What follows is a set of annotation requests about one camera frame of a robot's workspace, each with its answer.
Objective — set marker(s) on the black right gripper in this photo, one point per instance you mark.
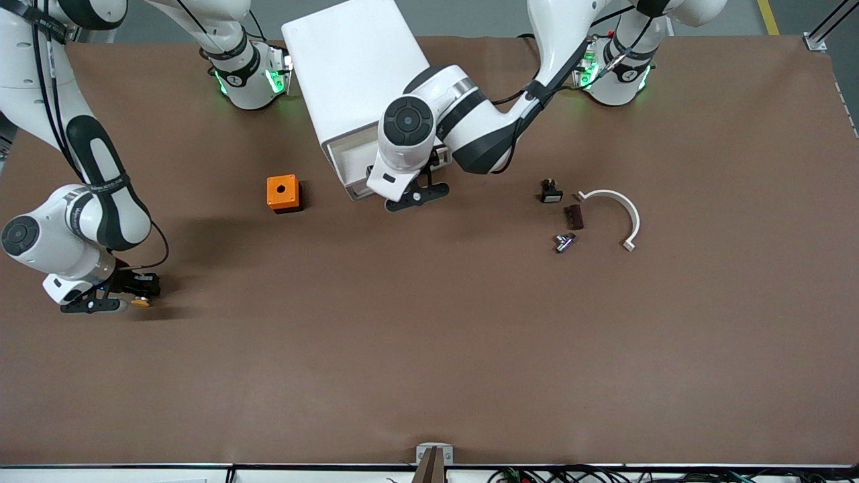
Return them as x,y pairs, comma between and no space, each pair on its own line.
125,281

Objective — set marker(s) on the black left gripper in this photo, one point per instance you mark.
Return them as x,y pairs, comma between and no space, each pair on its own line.
437,160

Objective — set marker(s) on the yellow push button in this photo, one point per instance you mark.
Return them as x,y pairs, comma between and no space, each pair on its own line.
141,302

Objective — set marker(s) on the white plastic drawer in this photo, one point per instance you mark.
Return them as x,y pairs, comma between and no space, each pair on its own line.
352,168

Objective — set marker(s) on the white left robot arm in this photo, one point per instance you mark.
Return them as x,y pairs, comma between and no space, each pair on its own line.
409,121

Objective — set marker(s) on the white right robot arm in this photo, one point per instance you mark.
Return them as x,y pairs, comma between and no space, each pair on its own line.
40,87

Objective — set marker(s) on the white drawer cabinet shell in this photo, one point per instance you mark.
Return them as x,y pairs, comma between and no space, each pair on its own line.
349,60

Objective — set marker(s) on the brown terminal block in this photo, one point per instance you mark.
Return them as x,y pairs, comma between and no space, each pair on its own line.
574,217

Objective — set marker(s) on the small silver metal part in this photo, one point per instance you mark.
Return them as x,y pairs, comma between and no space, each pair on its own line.
565,243

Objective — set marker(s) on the brown table mat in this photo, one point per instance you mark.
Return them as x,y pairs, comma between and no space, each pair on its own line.
429,349

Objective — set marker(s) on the white curved plastic clamp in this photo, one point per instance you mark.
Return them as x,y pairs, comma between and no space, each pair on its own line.
631,215

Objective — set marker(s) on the brown pole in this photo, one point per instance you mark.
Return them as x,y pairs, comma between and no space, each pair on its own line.
431,469

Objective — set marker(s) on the small black switch module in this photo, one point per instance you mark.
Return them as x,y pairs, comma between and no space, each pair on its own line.
551,192

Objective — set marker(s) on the orange push-button enclosure box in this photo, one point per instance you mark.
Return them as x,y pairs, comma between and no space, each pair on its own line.
282,192

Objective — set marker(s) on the white table edge rail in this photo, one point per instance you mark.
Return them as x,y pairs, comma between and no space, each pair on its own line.
100,473

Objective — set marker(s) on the grey metal bracket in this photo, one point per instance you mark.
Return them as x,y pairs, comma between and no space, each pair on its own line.
424,449

